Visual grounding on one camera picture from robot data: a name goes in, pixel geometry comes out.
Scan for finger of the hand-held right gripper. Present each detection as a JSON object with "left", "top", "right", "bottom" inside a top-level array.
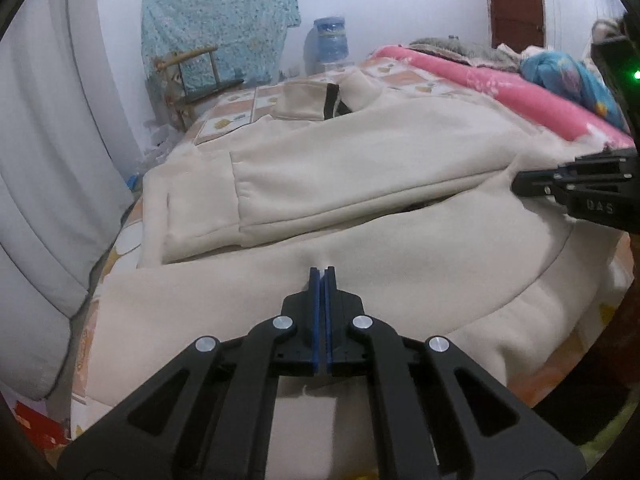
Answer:
[
  {"left": 511, "top": 171, "right": 640, "bottom": 233},
  {"left": 555, "top": 149, "right": 640, "bottom": 181}
]

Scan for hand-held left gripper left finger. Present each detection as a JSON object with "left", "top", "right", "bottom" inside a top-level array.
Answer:
[{"left": 57, "top": 266, "right": 326, "bottom": 480}]

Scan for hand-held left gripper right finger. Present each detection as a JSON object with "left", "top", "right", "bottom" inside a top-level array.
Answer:
[{"left": 325, "top": 265, "right": 586, "bottom": 480}]

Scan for cream zip jacket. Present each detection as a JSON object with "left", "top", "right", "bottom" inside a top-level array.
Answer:
[{"left": 85, "top": 70, "right": 631, "bottom": 480}]

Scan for blue printed cloth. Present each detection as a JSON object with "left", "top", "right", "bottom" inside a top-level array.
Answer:
[{"left": 520, "top": 50, "right": 628, "bottom": 128}]

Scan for brown wooden door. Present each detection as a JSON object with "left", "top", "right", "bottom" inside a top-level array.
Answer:
[{"left": 482, "top": 0, "right": 546, "bottom": 51}]

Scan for pink floral blanket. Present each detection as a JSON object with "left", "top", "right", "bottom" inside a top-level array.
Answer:
[{"left": 370, "top": 44, "right": 636, "bottom": 148}]

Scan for grey fuzzy blanket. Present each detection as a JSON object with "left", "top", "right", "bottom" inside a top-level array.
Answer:
[{"left": 410, "top": 36, "right": 523, "bottom": 72}]

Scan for orange tile-pattern tablecloth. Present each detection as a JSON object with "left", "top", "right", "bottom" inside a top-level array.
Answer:
[{"left": 65, "top": 57, "right": 636, "bottom": 441}]

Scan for white plastic bags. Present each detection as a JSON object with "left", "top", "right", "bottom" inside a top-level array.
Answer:
[{"left": 142, "top": 120, "right": 186, "bottom": 166}]

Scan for wooden chair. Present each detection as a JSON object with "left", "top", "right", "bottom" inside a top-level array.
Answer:
[{"left": 152, "top": 46, "right": 246, "bottom": 128}]

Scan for blue water bottle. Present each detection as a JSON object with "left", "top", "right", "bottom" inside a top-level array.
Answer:
[{"left": 313, "top": 16, "right": 349, "bottom": 66}]

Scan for red gift bag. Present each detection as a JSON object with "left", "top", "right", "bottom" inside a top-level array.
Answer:
[{"left": 12, "top": 400, "right": 71, "bottom": 453}]

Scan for white curtain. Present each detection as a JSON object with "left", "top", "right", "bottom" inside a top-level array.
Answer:
[{"left": 0, "top": 0, "right": 143, "bottom": 401}]

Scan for teal floral hanging cloth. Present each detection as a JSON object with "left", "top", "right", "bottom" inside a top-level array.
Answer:
[{"left": 140, "top": 0, "right": 302, "bottom": 91}]

